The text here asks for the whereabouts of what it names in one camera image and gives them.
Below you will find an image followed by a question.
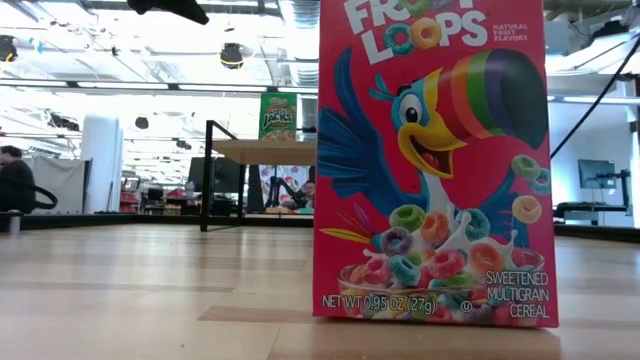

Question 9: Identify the green Apple Jacks cereal box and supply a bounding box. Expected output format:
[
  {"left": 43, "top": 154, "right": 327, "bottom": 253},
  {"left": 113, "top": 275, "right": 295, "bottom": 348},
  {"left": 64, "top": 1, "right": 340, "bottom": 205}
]
[{"left": 258, "top": 92, "right": 299, "bottom": 142}]

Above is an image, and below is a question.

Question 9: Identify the red Froot Loops cereal box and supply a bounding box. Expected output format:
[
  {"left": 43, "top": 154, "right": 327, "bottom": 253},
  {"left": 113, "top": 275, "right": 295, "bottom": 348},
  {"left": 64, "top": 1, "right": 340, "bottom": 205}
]
[{"left": 312, "top": 0, "right": 560, "bottom": 330}]

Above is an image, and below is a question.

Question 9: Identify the wooden shelf with black legs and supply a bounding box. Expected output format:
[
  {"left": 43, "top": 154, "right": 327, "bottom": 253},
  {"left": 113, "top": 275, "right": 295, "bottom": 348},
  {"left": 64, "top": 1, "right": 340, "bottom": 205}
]
[{"left": 199, "top": 119, "right": 319, "bottom": 234}]

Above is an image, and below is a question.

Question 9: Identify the black ceiling spotlight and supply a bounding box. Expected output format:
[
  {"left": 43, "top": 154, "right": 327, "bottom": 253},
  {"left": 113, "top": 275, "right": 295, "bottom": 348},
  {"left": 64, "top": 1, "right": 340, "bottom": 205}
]
[{"left": 0, "top": 34, "right": 19, "bottom": 64}]

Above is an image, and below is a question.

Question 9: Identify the white round column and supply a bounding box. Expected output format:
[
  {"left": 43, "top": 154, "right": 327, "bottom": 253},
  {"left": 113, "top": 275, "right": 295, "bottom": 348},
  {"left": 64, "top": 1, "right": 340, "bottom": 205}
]
[{"left": 79, "top": 114, "right": 125, "bottom": 215}]

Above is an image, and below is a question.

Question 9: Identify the black monitor back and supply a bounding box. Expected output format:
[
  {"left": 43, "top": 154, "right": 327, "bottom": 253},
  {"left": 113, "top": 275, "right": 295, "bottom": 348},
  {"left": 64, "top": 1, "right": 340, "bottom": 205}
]
[{"left": 188, "top": 157, "right": 242, "bottom": 195}]

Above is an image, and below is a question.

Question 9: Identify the patterned fabric panel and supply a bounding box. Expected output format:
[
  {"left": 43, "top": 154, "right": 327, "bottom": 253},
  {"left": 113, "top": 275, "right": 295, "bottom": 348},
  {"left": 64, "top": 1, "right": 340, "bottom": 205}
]
[{"left": 258, "top": 164, "right": 312, "bottom": 211}]

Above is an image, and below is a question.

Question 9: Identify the grey partition screen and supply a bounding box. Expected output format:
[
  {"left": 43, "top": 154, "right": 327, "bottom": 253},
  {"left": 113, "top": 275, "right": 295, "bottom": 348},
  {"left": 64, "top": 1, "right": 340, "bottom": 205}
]
[{"left": 24, "top": 157, "right": 92, "bottom": 215}]

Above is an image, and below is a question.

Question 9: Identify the person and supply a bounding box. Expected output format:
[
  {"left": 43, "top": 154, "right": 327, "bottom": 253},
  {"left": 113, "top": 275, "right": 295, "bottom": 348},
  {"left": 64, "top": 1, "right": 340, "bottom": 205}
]
[
  {"left": 0, "top": 144, "right": 37, "bottom": 215},
  {"left": 294, "top": 179, "right": 317, "bottom": 210}
]

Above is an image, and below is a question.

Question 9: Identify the computer monitor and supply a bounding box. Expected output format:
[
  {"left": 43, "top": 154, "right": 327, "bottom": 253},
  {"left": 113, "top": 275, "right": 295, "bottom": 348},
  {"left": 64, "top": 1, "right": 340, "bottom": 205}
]
[{"left": 578, "top": 159, "right": 617, "bottom": 190}]

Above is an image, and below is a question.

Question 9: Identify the dark office desk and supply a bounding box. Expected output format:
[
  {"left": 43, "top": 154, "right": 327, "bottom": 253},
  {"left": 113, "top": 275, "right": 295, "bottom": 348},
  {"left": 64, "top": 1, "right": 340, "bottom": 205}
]
[{"left": 553, "top": 201, "right": 632, "bottom": 225}]

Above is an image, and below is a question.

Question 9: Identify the black hanging camera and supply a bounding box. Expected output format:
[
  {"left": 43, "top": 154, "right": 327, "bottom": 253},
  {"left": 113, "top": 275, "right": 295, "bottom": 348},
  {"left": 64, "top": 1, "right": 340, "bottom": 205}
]
[{"left": 219, "top": 42, "right": 245, "bottom": 70}]

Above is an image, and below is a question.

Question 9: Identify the silver spiral ventilation duct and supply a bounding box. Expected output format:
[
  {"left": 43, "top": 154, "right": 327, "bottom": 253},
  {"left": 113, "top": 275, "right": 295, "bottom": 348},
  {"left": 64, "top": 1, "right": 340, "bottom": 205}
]
[{"left": 291, "top": 0, "right": 321, "bottom": 89}]

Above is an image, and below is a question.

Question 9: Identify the black aluminium table frame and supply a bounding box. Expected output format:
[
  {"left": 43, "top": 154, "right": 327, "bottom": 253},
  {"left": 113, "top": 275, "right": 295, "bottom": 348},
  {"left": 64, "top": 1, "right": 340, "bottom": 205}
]
[{"left": 0, "top": 212, "right": 640, "bottom": 245}]

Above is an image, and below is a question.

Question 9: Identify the black looped cable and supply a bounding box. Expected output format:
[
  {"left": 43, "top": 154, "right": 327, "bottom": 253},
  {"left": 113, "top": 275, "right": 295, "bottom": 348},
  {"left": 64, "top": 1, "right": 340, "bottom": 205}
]
[{"left": 27, "top": 183, "right": 59, "bottom": 211}]

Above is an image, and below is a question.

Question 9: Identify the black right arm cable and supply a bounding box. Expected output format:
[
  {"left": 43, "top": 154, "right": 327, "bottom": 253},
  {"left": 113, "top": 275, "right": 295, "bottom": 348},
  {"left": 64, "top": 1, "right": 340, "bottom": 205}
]
[{"left": 548, "top": 34, "right": 640, "bottom": 161}]

